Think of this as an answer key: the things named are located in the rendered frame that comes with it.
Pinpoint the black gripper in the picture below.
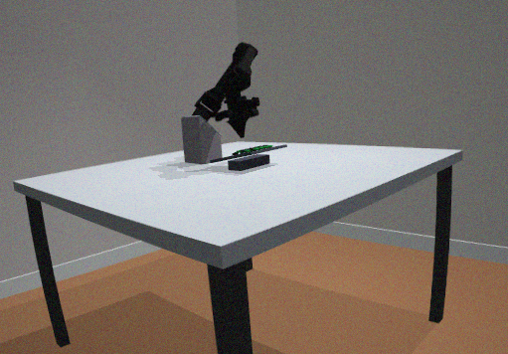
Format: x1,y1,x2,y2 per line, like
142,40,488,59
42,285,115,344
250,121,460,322
214,93,259,138

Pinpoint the grey switch panel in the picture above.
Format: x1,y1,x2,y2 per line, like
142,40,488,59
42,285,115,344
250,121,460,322
210,144,287,171

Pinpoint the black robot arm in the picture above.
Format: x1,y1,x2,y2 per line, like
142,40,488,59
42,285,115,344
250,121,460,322
192,43,260,122

